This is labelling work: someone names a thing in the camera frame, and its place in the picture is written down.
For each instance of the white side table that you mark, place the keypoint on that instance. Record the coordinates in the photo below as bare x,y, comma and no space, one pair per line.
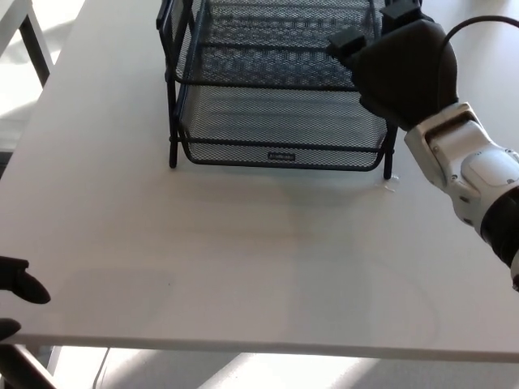
12,18

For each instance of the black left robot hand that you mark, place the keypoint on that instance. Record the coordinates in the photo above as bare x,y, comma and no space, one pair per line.
24,283

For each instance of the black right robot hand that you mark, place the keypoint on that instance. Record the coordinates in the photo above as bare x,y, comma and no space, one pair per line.
405,69

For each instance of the white desk leg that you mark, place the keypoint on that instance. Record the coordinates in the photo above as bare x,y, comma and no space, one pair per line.
57,360

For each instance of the clear tape scrap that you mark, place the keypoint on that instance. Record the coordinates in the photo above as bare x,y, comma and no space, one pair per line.
391,184

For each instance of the black metal organizer frame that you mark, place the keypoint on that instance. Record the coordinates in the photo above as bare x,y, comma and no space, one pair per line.
173,121

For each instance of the dark brown diagonal bar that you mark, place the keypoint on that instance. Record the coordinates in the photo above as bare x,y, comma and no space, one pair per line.
32,370

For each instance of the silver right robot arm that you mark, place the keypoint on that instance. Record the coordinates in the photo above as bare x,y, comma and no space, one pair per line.
466,162

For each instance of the black mesh tray with label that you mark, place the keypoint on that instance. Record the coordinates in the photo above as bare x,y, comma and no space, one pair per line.
280,121

